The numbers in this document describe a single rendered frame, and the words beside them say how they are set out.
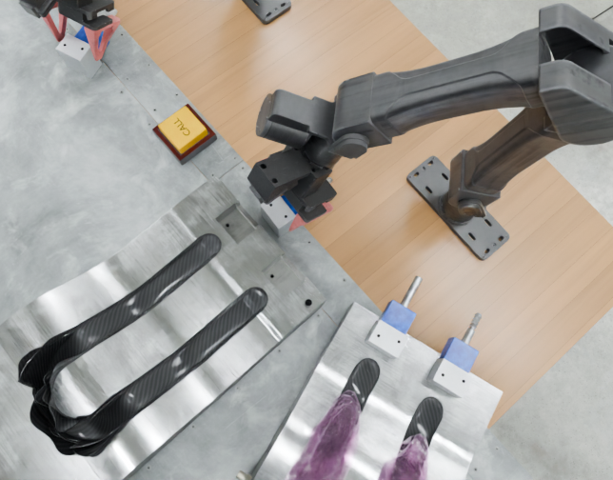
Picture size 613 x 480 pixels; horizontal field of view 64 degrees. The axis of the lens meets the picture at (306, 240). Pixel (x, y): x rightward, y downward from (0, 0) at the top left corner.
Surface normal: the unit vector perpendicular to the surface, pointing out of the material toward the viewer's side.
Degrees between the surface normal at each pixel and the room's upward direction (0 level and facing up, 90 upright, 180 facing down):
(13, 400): 0
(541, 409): 0
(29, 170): 0
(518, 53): 40
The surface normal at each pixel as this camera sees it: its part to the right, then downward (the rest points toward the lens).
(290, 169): 0.43, -0.50
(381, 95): -0.60, -0.29
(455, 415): 0.05, -0.25
